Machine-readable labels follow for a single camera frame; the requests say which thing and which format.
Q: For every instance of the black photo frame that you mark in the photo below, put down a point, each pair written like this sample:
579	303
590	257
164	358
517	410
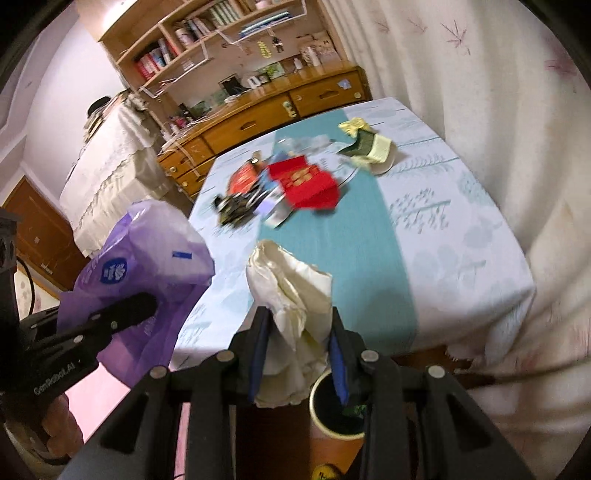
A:
229	85

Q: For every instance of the dark packet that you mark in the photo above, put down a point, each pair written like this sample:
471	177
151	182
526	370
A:
233	207

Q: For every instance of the purple plastic bag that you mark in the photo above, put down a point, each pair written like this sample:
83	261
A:
138	249

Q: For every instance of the wooden sideboard with drawers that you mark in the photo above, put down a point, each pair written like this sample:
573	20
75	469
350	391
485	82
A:
258	122

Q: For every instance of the red orange packet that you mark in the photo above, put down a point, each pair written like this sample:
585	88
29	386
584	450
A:
242	180

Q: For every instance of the printed teal white tablecloth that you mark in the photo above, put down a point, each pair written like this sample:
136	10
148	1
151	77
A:
415	230

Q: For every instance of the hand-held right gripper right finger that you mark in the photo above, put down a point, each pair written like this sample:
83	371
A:
339	369

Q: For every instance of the clear plastic bottle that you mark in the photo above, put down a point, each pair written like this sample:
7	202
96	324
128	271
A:
300	144

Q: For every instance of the white lace cover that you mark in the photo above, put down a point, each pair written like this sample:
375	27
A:
106	175

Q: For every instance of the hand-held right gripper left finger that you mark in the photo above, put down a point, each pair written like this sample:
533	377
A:
261	355

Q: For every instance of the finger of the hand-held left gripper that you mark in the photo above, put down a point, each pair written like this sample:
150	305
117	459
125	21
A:
120	311

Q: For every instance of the wooden bookshelf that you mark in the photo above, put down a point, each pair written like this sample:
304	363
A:
131	28

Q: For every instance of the yellow black-marked object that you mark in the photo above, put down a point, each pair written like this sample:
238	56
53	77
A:
328	473

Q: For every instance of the red box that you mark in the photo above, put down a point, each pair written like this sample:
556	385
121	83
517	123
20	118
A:
304	184

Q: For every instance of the black hat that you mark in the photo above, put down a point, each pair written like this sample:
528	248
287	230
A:
98	107

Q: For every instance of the person's left hand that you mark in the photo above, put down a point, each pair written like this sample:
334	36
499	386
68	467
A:
60	420

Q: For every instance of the cream cloth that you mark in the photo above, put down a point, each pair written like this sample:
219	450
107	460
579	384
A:
286	286

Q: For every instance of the wooden door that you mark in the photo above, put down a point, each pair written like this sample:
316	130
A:
41	235

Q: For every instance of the row of books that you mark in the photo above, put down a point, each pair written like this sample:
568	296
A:
154	60

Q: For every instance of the trash bin with black liner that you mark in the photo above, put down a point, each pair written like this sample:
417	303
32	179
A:
332	415

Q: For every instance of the white leaf-print curtain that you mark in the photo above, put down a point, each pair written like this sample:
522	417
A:
485	115

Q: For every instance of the pink blanket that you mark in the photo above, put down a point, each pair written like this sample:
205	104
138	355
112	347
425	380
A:
101	401

